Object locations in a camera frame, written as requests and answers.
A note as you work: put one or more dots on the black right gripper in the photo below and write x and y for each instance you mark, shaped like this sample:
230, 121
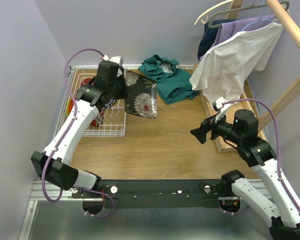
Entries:
200, 133

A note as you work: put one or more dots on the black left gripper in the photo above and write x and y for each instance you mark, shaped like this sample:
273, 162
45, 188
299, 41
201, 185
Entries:
122, 88

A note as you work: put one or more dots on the black square floral plate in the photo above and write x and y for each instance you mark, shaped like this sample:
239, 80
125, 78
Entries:
141, 99

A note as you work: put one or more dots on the red floral round plate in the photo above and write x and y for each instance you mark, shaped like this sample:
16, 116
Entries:
97, 121

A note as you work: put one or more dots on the orange round plate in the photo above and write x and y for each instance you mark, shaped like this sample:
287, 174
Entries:
69, 106

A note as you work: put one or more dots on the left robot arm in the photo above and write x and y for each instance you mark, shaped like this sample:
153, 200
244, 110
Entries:
53, 163

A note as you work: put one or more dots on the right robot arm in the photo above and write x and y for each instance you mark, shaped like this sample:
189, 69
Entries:
282, 211

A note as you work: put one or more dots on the blue white patterned bowl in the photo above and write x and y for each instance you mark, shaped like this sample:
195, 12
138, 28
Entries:
110, 104

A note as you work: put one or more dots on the red bowl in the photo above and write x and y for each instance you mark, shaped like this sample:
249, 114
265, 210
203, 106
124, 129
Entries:
87, 81

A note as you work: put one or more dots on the green hooded garment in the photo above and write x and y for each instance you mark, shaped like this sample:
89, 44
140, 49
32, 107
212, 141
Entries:
172, 82

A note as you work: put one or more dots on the white t-shirt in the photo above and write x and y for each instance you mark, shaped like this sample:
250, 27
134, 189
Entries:
224, 68

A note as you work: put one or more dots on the navy blue garment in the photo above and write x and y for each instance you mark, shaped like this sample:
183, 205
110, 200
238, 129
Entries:
215, 36

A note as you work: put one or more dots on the purple shirt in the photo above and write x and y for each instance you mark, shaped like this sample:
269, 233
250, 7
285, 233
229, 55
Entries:
240, 27

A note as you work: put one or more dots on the grey clothes hanger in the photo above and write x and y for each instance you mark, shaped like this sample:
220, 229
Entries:
230, 11

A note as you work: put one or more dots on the light blue clothes hanger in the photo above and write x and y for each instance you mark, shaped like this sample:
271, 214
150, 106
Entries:
259, 18

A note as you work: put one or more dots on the cream clothes hanger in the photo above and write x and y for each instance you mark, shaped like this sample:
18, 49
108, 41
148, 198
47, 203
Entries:
204, 17

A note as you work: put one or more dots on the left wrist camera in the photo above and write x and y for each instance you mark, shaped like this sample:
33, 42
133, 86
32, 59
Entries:
115, 59

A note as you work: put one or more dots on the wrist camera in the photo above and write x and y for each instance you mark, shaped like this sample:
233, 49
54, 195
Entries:
115, 59
220, 106

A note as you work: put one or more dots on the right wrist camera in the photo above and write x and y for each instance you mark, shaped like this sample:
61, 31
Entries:
220, 106

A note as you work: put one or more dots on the white wire dish rack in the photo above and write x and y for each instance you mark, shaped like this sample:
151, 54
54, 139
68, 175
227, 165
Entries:
114, 122

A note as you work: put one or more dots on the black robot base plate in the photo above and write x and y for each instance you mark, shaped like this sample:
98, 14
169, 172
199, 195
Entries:
183, 193

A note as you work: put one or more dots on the wooden clothes rack frame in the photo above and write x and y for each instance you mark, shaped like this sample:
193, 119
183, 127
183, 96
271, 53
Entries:
269, 86

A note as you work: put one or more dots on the aluminium table rail frame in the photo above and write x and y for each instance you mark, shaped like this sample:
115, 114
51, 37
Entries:
139, 93

